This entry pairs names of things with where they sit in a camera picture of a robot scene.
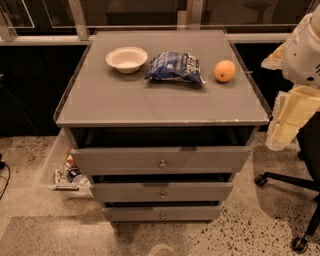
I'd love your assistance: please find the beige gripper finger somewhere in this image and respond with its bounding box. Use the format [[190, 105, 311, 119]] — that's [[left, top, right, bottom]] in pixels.
[[261, 44, 284, 70], [266, 85, 320, 151]]

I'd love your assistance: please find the grey drawer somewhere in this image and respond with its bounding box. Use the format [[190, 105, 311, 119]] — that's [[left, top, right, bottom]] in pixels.
[[102, 201, 222, 222], [71, 127, 250, 176], [91, 173, 233, 203]]

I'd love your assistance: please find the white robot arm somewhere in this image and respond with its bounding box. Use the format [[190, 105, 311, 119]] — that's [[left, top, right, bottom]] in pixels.
[[261, 6, 320, 151]]

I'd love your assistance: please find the grey drawer cabinet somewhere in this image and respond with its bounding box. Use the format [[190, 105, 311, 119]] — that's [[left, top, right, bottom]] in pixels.
[[53, 29, 273, 224]]

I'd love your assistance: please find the grey top drawer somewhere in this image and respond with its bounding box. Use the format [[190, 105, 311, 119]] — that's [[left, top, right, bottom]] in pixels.
[[71, 127, 250, 176]]

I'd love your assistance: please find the grey bottom drawer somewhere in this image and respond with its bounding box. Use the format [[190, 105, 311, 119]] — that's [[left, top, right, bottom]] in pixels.
[[102, 201, 222, 222]]

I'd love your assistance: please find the black office chair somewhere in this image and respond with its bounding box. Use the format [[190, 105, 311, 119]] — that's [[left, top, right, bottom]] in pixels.
[[254, 112, 320, 254]]

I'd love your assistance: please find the orange fruit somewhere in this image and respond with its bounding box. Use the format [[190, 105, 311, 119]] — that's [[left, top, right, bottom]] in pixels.
[[214, 60, 236, 83]]

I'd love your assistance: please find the blue chip bag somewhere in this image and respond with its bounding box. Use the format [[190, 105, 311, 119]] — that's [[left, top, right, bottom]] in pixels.
[[145, 52, 204, 85]]

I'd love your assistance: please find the white paper bowl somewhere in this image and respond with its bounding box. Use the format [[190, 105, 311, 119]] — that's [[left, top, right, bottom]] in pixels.
[[105, 47, 148, 74]]

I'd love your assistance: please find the clear plastic storage bin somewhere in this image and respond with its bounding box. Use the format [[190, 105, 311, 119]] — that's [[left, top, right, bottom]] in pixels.
[[37, 129, 92, 199]]

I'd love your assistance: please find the black floor cable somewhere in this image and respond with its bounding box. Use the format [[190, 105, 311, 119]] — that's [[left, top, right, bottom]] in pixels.
[[0, 153, 12, 201]]

